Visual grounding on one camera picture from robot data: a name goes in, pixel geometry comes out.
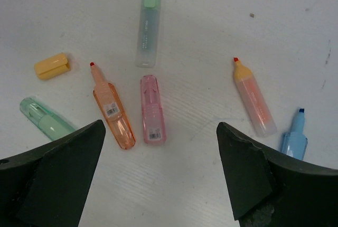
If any orange highlighter cap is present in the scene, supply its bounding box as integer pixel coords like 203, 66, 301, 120
34, 53, 71, 80

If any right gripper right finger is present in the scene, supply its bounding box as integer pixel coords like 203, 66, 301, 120
217, 122, 337, 226

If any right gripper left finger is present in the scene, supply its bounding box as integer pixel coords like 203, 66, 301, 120
1, 120, 106, 226

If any green capped highlighter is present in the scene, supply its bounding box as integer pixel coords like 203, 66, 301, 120
136, 0, 161, 68

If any pink transparent highlighter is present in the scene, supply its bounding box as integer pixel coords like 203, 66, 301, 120
140, 75, 166, 145

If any orange transparent highlighter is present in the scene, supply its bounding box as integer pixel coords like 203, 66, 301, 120
90, 62, 136, 150

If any yellow orange highlighter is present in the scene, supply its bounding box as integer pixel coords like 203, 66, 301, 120
233, 57, 277, 137

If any blue transparent highlighter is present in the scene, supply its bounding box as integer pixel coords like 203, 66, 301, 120
279, 108, 308, 160

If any green transparent highlighter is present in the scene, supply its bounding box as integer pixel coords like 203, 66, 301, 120
20, 97, 76, 141

